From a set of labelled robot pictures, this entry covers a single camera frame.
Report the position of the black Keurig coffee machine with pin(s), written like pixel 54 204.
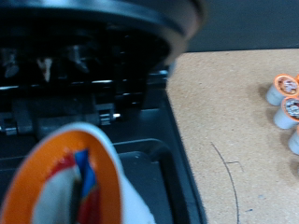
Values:
pixel 93 62

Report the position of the white coffee pod orange lid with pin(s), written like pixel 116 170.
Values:
pixel 280 88
pixel 297 78
pixel 294 141
pixel 46 174
pixel 288 113

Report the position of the dark grey partition panel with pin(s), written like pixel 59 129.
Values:
pixel 249 25

